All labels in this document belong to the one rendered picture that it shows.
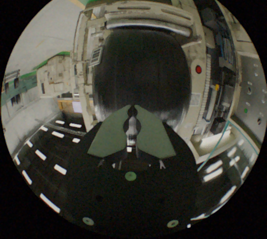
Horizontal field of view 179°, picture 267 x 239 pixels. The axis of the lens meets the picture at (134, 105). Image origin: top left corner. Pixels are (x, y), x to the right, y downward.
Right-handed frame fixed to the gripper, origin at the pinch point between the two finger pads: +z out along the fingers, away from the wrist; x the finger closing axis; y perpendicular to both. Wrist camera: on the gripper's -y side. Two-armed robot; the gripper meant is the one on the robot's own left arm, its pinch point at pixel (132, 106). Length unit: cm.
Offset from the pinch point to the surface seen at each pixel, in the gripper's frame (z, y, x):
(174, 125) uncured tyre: 8.3, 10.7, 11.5
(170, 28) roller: 24.7, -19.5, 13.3
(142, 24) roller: 24.7, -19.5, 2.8
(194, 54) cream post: 31.0, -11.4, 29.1
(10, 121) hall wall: 49, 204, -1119
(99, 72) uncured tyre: 11.6, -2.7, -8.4
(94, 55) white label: 15.0, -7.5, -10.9
